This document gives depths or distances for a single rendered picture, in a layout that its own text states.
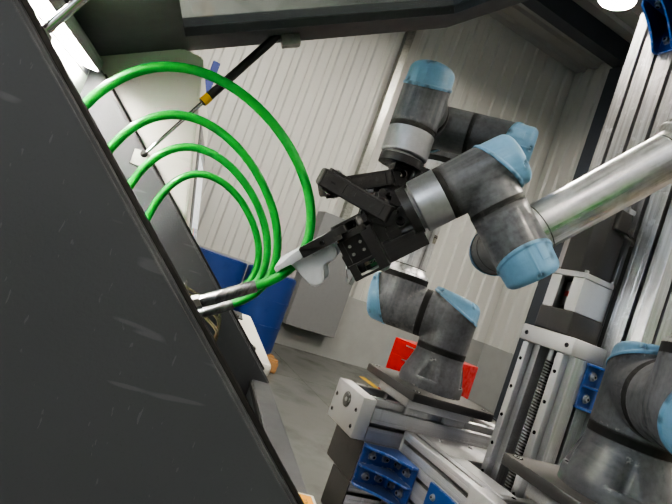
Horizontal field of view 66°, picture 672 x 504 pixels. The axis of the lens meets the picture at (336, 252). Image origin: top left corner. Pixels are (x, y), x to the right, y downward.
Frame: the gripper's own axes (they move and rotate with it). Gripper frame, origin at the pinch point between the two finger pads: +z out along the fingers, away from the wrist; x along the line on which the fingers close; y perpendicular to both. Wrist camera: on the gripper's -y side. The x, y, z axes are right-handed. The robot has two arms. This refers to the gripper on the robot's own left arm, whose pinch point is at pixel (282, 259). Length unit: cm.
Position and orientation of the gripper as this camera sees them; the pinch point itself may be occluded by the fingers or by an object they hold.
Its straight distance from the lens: 74.4
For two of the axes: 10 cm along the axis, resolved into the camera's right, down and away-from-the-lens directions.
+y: 4.6, 8.9, 0.5
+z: -8.8, 4.5, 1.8
